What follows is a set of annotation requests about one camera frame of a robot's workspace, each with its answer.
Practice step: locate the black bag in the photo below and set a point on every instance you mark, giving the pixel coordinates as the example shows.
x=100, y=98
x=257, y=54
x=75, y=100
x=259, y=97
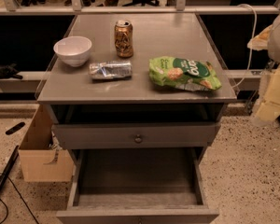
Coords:
x=9, y=71

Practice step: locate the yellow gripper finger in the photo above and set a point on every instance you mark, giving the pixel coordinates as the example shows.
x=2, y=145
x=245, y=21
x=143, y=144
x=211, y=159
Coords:
x=268, y=110
x=260, y=41

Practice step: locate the white bowl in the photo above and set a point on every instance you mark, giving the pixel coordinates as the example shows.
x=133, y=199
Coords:
x=73, y=50

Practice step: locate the green rice chip bag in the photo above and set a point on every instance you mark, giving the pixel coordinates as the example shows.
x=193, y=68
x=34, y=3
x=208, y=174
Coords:
x=183, y=74

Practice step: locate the grey upper drawer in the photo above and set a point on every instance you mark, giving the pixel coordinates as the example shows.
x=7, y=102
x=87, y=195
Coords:
x=140, y=135

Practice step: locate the gold soda can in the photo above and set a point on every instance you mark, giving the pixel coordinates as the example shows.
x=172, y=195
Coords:
x=123, y=38

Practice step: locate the black flat bar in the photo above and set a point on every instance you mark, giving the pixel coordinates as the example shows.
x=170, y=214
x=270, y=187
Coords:
x=4, y=175

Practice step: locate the black oblong floor object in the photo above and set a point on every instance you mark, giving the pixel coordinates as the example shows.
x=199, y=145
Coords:
x=15, y=128

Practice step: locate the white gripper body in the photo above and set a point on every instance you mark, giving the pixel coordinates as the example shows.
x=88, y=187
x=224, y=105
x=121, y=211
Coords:
x=265, y=79

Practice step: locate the silver lying can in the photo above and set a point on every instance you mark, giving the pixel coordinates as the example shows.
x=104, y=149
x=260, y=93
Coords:
x=111, y=70

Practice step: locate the metal railing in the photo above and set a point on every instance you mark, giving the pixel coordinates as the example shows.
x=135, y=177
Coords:
x=12, y=7

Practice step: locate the cardboard box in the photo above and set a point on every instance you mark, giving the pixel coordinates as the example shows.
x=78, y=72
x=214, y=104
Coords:
x=41, y=158

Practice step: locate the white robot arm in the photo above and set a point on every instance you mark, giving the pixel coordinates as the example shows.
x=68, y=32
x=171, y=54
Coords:
x=274, y=45

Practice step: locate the grey open middle drawer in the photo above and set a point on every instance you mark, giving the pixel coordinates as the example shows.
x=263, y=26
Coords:
x=137, y=186

